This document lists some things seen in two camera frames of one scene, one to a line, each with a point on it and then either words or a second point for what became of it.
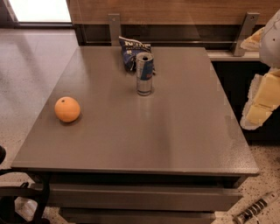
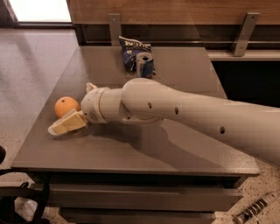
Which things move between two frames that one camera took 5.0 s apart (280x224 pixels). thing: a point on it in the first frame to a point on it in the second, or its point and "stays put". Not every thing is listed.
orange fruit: [66, 109] stays put
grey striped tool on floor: [250, 213] stays put
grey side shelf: [217, 55] stays put
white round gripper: [271, 44] to [90, 105]
